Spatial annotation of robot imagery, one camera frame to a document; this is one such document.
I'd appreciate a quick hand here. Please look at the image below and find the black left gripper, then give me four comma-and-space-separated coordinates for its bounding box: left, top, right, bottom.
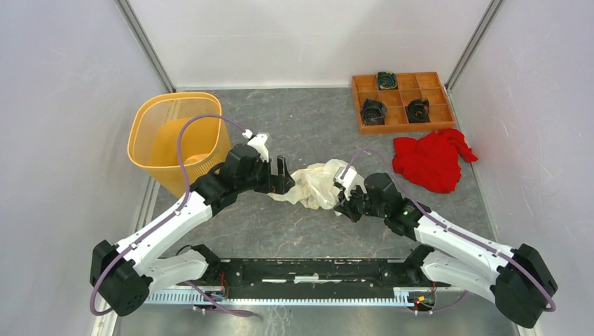
237, 155, 294, 195

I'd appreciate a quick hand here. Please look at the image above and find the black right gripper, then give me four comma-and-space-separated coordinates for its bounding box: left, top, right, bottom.
333, 181, 387, 223

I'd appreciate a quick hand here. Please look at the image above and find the cream translucent plastic trash bag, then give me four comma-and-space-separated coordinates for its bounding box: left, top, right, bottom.
268, 159, 347, 210

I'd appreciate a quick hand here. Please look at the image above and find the yellow mesh trash bin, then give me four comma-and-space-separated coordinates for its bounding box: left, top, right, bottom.
127, 92, 232, 198

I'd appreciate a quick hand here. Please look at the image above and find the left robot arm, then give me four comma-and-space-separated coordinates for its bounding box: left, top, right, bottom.
90, 144, 295, 316

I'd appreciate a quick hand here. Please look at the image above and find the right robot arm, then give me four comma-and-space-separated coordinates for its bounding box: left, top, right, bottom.
333, 168, 558, 328

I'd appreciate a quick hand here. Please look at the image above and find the dark rolled item left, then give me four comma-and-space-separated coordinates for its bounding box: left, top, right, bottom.
360, 99, 387, 126

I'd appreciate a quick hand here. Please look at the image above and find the dark rolled item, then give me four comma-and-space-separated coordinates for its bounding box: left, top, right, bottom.
360, 99, 387, 126
376, 71, 398, 91
406, 98, 430, 123

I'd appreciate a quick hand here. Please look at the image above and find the red cloth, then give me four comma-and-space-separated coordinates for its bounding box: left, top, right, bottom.
392, 129, 478, 194

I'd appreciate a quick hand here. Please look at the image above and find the wooden compartment tray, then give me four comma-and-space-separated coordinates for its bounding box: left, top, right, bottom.
351, 72, 456, 135

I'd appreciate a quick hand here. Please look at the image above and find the dark rolled item right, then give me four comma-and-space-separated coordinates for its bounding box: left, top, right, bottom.
406, 98, 430, 123

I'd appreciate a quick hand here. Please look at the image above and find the dark rolled item top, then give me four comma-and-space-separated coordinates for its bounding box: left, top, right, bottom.
376, 71, 398, 91

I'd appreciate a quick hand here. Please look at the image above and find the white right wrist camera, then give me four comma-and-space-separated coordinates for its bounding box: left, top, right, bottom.
333, 166, 364, 189

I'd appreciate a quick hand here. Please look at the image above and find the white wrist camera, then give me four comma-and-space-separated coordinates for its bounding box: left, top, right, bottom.
333, 166, 364, 189
247, 132, 270, 162

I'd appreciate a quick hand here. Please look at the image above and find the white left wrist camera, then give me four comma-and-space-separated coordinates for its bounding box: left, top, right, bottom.
247, 132, 270, 162

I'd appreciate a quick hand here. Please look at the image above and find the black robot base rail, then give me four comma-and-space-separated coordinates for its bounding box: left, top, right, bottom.
182, 244, 447, 300

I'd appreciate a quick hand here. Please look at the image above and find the white toothed cable rail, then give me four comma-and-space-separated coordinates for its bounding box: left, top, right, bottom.
145, 288, 413, 308

